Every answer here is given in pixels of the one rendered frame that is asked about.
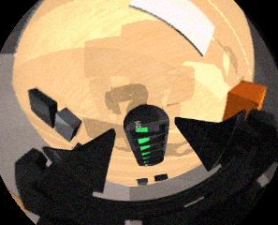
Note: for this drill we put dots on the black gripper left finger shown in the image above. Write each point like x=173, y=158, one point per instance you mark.
x=89, y=162

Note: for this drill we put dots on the dark grey switch panel with green rocker switches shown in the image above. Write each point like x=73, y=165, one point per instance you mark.
x=146, y=129

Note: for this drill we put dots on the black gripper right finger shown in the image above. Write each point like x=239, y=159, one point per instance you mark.
x=208, y=139

